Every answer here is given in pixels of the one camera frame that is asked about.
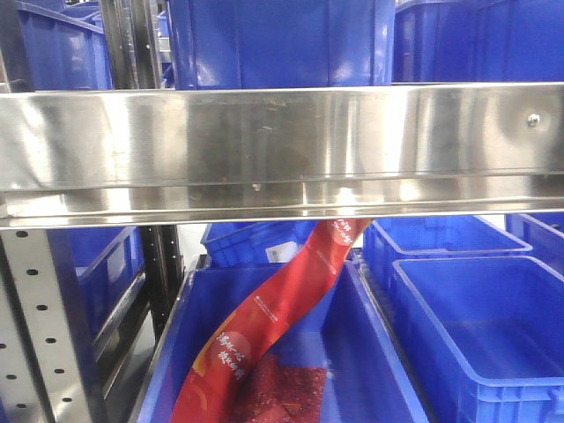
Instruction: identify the blue bin left lower shelf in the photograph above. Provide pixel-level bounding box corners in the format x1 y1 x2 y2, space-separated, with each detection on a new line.
45 226 143 338

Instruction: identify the tilted blue bin with label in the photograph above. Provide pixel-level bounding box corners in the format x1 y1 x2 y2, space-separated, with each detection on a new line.
201 220 318 267

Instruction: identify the blue bin right rear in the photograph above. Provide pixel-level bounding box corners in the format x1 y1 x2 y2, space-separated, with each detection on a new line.
362 215 532 290

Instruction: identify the blue bin above beam centre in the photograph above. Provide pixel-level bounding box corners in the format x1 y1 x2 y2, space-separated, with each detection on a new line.
168 1 395 90

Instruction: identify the blue bin above beam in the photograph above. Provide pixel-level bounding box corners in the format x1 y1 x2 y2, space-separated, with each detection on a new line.
392 1 563 83
168 1 395 90
16 1 114 91

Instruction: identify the large blue bin with strip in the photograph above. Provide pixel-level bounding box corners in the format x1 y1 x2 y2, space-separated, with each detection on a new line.
134 262 428 422

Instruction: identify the red printed packaging strip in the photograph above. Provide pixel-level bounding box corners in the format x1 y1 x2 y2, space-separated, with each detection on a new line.
171 218 372 422

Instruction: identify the blue bin right front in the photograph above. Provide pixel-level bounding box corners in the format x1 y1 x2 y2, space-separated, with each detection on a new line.
392 256 563 422

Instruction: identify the blue bin above beam right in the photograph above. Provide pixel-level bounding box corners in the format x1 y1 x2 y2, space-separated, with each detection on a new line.
392 1 563 83

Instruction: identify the blue bin far right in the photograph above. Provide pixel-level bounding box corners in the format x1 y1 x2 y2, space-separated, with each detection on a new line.
505 211 564 274

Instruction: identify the blue bin above beam left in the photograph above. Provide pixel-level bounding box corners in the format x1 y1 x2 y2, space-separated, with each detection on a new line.
16 1 114 91

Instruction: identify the black perforated upright post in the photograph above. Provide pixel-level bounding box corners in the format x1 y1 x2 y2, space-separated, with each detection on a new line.
139 225 183 341

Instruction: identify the perforated steel upright post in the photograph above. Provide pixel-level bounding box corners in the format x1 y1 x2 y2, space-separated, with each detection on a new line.
1 229 108 422

